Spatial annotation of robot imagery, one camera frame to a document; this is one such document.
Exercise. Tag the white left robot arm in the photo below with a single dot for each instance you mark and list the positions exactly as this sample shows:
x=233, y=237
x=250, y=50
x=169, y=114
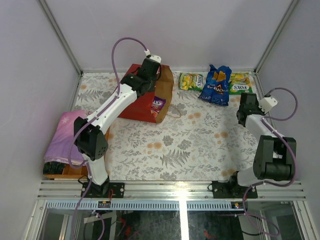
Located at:
x=90, y=132

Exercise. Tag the pink purple folded cloth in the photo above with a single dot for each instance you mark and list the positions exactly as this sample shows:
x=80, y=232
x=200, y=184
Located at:
x=59, y=146

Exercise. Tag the blue Doritos chip bag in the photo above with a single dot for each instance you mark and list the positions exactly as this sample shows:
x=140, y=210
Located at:
x=216, y=88

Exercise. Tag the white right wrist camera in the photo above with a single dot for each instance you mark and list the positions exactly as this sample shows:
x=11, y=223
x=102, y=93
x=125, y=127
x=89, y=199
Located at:
x=267, y=103

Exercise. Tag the red paper bag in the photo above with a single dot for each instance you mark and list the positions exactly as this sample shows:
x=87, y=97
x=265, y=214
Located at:
x=140, y=110

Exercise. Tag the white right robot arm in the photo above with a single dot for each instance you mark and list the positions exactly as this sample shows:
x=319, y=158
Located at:
x=275, y=157

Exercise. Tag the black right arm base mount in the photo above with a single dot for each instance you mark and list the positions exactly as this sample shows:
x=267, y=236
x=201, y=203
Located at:
x=227, y=189

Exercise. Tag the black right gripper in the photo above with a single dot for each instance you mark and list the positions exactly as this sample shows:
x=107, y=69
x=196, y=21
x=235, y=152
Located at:
x=257, y=104

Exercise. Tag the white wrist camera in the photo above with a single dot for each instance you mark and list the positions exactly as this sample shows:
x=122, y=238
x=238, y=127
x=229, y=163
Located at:
x=155, y=58
x=267, y=103

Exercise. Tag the floral patterned table mat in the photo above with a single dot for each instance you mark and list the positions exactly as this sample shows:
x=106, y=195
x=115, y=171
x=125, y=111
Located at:
x=196, y=140

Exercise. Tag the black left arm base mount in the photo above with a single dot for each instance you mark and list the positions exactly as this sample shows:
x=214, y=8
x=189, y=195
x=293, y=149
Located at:
x=106, y=190

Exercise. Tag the purple Fox's berries candy bag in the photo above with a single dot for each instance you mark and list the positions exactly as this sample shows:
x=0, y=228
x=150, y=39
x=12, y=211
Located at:
x=157, y=105

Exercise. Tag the wooden tray box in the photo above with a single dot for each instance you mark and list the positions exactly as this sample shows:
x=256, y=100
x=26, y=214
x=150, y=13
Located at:
x=58, y=170

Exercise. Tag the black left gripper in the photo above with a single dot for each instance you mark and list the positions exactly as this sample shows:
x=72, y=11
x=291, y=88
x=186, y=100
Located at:
x=152, y=75

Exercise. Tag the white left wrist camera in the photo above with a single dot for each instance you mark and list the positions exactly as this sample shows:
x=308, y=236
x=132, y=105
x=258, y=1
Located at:
x=155, y=58

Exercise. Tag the aluminium frame rail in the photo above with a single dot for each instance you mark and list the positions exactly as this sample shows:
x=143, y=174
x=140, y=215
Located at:
x=166, y=190

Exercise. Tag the green Fox's spring tea candy bag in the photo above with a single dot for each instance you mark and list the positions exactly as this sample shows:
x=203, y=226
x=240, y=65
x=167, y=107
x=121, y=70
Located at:
x=239, y=83

